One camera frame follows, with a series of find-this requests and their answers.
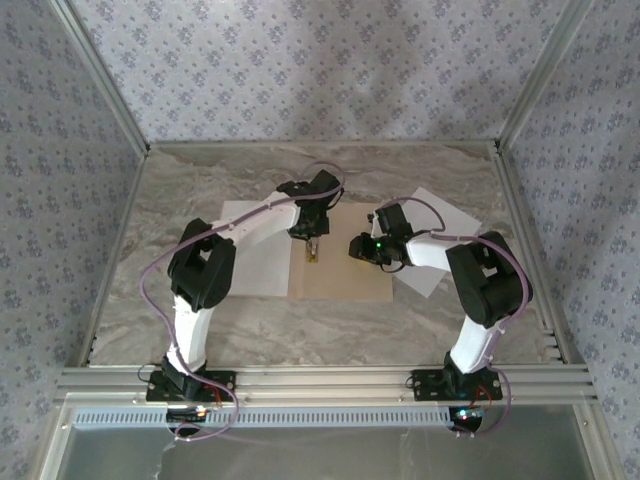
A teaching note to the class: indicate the aluminium frame post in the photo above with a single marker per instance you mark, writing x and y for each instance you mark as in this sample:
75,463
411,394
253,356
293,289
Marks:
542,75
102,75

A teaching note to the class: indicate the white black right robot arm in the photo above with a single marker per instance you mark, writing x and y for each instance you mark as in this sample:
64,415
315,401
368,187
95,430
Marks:
487,285

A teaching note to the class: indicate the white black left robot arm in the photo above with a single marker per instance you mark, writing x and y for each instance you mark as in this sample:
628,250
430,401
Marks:
202,265

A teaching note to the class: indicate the small circuit board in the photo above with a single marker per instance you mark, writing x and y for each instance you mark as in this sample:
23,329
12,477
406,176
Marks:
187,414
470,415

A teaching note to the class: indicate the white paper sheet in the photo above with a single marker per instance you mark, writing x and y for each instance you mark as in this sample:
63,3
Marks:
260,275
460,220

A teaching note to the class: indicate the thin aluminium table edge rail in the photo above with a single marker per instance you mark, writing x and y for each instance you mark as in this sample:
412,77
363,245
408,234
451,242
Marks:
425,144

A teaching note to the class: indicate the grey sheet metal panel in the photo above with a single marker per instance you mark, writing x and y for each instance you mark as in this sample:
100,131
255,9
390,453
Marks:
325,455

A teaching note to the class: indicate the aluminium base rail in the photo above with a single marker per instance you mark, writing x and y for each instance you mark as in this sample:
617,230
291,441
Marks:
325,385

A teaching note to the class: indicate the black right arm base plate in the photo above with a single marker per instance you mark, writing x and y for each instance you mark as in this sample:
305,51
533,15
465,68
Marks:
422,395

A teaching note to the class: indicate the aluminium side rail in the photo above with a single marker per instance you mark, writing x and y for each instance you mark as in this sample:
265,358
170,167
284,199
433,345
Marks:
129,195
560,350

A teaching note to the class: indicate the brown cardboard folder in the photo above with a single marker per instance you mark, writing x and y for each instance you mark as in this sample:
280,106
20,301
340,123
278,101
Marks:
340,285

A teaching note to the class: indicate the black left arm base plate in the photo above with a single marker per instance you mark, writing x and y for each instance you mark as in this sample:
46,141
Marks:
228,396

